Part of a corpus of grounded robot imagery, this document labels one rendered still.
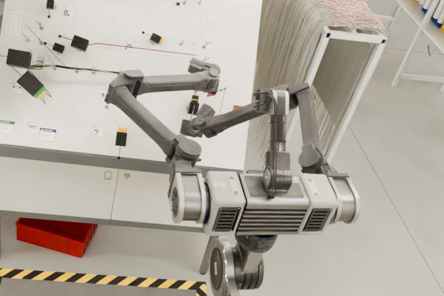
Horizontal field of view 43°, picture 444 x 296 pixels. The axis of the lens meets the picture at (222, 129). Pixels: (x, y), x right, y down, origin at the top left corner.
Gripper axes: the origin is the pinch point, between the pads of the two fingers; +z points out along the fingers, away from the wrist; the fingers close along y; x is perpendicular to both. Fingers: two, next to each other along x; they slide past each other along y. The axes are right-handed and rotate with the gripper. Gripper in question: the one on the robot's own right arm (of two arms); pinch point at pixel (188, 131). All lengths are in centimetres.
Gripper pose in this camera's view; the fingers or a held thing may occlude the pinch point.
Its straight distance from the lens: 260.3
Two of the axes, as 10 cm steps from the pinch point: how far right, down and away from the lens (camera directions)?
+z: -2.3, 1.8, 9.6
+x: -1.7, 9.6, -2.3
